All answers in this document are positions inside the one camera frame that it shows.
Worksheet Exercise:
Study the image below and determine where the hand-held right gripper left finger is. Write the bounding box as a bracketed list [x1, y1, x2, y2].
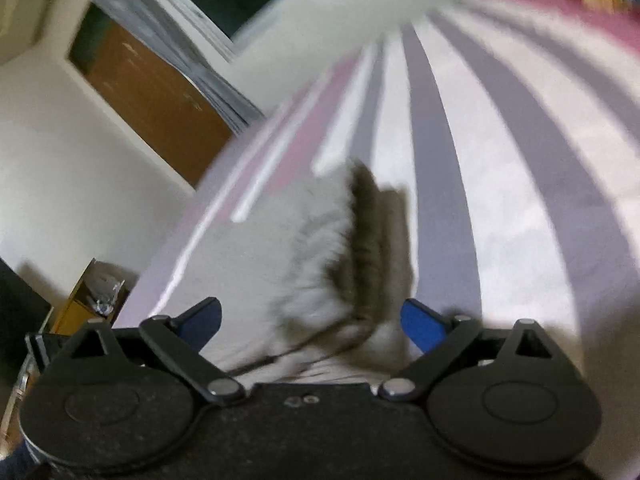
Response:
[70, 297, 247, 406]

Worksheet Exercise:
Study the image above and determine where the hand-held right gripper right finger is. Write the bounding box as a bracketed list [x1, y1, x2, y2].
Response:
[377, 298, 556, 403]

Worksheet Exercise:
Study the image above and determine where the yellow cardboard box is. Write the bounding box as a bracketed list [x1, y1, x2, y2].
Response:
[50, 257, 139, 337]

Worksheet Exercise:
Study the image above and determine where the grey pink printed bed sheet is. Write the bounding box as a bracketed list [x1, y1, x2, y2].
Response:
[107, 0, 640, 480]

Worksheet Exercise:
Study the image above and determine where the black furniture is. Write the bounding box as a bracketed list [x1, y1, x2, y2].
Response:
[0, 257, 54, 376]

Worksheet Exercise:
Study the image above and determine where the brown wooden door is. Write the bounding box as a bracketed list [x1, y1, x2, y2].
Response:
[67, 2, 236, 189]

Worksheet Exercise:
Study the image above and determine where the grey blue curtain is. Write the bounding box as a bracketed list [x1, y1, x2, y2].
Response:
[70, 0, 266, 136]

